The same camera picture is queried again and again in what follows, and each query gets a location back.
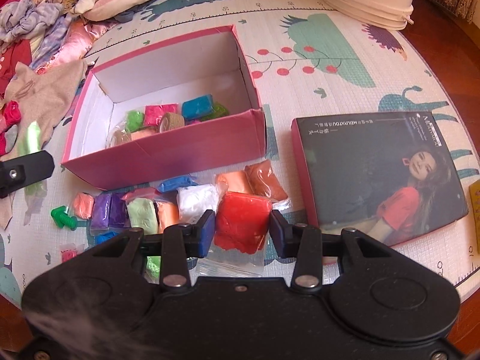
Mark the white clay bag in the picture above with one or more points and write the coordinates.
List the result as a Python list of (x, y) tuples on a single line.
[(193, 201)]

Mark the red clay bag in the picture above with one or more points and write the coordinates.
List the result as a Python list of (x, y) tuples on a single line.
[(242, 222)]

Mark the blue plastic toy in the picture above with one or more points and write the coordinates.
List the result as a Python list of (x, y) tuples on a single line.
[(101, 238)]

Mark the pale green clay bag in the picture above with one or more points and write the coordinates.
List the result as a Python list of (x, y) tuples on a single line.
[(142, 214)]

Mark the pile of colourful clothes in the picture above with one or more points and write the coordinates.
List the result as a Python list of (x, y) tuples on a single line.
[(42, 34)]

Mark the light orange clay bag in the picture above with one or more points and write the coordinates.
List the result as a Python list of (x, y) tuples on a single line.
[(233, 182)]

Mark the salmon clay bag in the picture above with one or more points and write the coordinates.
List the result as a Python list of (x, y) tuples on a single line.
[(83, 205)]

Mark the dark purple clay bag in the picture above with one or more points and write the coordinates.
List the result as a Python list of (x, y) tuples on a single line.
[(118, 214)]

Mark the orange striped clay bag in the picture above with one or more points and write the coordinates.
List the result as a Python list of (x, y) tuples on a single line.
[(168, 215)]

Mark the green plastic toy bolt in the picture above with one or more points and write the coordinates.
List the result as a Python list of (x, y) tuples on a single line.
[(62, 219)]

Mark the box lid with woman photo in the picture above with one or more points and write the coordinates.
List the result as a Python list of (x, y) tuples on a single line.
[(389, 174)]

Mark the beige cloth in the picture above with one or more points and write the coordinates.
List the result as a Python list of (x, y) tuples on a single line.
[(43, 102)]

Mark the magenta clay bag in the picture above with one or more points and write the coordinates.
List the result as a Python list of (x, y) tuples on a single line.
[(70, 251)]

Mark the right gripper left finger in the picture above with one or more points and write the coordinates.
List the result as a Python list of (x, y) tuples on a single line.
[(180, 242)]

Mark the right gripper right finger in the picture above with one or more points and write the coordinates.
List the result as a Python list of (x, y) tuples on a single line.
[(303, 243)]

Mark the yellow small box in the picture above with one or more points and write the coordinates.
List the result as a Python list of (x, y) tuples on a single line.
[(474, 193)]

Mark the blue clay bag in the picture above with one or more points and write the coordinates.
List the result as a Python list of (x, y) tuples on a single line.
[(174, 183)]

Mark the brown-red clay bag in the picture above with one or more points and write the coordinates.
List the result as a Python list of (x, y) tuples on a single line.
[(264, 182)]

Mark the pink cardboard box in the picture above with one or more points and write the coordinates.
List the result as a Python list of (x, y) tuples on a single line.
[(183, 105)]

